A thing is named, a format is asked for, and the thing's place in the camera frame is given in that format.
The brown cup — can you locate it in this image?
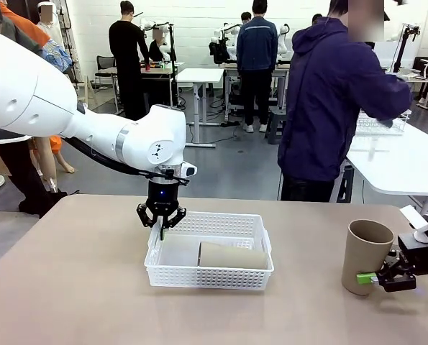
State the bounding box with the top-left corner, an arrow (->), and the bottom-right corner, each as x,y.
341,219 -> 395,296
197,241 -> 269,270

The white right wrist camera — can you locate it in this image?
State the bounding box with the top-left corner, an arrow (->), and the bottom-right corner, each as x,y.
399,204 -> 428,244

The white side table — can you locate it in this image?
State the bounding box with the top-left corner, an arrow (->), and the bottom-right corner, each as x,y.
339,118 -> 428,216

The person in blue jacket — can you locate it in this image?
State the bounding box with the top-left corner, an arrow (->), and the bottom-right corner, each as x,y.
236,0 -> 279,133

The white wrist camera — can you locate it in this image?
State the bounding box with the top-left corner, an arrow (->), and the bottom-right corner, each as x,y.
180,161 -> 199,178
399,204 -> 428,244

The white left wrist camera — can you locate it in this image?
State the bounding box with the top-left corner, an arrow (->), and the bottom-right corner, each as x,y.
180,161 -> 199,178

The white height adjustable desk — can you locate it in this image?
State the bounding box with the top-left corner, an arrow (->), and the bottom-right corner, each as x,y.
176,67 -> 224,148

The black camera tripod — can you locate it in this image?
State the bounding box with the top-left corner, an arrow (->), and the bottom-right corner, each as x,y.
391,23 -> 422,75

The person in purple jacket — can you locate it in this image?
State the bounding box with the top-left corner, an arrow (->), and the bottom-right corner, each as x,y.
277,0 -> 414,203

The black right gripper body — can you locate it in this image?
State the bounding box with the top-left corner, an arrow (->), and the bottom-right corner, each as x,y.
397,233 -> 428,277

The person in green puffer jacket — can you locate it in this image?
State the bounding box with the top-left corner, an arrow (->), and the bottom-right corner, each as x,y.
0,0 -> 62,219

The mannequin with orange blue clothes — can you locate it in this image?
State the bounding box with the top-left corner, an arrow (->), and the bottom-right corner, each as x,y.
0,0 -> 76,191

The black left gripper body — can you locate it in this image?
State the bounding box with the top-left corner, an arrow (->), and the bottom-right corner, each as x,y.
145,178 -> 181,217

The person in black clothes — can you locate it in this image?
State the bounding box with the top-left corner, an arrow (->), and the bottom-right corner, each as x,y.
108,0 -> 152,121

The white perforated plastic basket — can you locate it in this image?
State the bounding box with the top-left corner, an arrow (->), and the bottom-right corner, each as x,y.
143,211 -> 275,292

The white wire dish rack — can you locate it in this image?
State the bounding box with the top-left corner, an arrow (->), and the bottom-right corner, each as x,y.
355,109 -> 412,137

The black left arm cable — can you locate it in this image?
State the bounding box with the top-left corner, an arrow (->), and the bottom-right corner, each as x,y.
64,138 -> 191,186

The person's right forearm purple sleeve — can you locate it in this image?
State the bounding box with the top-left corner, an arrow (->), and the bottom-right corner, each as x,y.
373,96 -> 414,127

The black plastic stool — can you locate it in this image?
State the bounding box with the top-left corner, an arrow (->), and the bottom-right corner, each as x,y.
265,109 -> 287,145

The seated person in black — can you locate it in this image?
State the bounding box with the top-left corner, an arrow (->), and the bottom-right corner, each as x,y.
148,28 -> 171,62

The wooden step stool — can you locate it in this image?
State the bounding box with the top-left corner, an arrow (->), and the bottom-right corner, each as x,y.
83,74 -> 99,106

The black office chair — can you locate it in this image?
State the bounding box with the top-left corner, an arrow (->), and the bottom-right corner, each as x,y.
95,55 -> 119,87

